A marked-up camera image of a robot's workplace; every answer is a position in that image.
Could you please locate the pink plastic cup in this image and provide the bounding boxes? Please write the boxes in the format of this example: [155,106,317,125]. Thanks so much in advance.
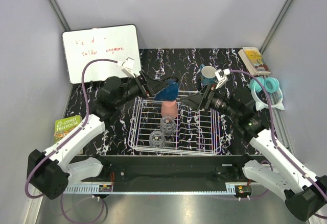
[161,100,178,119]

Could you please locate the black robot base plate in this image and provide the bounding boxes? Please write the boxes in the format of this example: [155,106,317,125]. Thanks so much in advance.
[68,154,282,193]

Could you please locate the clear glass cup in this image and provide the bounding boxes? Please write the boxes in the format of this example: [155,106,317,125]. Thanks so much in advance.
[149,130,166,148]
[160,116,176,136]

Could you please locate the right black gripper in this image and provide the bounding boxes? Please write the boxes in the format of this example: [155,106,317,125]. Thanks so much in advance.
[179,83,240,120]

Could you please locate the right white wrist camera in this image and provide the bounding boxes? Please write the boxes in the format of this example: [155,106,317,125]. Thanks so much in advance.
[215,69,230,89]

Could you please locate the light blue mug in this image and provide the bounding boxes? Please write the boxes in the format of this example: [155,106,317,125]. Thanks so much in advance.
[200,64,217,86]

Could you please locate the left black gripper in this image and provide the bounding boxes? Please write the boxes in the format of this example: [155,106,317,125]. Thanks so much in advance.
[114,70,168,108]

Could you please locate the purple cable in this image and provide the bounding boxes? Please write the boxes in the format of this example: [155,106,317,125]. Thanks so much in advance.
[24,58,121,223]
[209,69,327,219]

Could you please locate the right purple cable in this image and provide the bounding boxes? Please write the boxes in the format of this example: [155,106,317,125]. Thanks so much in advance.
[209,69,327,219]

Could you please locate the dark blue mug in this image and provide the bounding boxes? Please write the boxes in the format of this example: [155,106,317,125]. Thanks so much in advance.
[154,77,179,102]

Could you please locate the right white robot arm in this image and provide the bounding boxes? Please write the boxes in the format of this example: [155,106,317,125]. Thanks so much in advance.
[181,85,326,221]

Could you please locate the white whiteboard with red writing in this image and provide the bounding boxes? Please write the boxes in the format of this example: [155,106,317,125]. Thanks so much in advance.
[62,24,141,84]

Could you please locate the clear glass cup front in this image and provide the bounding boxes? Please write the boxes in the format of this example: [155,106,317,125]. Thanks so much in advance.
[149,130,166,148]

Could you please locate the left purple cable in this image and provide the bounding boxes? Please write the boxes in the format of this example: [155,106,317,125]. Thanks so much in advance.
[24,58,121,223]

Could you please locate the white slotted cable duct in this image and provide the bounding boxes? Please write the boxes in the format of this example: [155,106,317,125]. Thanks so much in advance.
[64,184,112,194]

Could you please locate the white wire dish rack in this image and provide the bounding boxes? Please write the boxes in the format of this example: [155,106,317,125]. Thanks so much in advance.
[127,90,222,155]

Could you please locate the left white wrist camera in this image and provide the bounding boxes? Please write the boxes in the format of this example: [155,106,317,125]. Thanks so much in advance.
[117,57,135,78]

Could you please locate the green treehouse book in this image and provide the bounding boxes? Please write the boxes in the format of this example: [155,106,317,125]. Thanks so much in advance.
[54,115,82,143]

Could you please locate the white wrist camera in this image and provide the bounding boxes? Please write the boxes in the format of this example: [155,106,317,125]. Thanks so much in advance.
[215,69,230,89]
[117,57,135,78]

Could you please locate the clear glass cup rear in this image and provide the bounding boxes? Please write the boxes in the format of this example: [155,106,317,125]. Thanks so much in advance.
[160,116,176,136]

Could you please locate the yellow cover book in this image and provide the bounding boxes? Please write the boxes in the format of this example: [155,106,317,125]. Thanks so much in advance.
[238,47,271,76]

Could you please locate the teal cat ear headphones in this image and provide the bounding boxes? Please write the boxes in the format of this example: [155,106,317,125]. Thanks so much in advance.
[249,77,285,111]

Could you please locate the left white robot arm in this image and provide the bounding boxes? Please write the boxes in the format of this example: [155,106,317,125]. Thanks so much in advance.
[25,72,168,200]

